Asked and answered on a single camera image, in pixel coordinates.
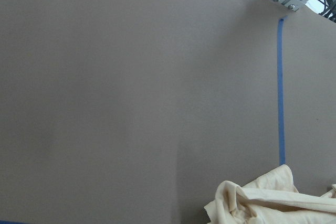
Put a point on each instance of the yellow long sleeve shirt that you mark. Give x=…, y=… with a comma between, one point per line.
x=270, y=198

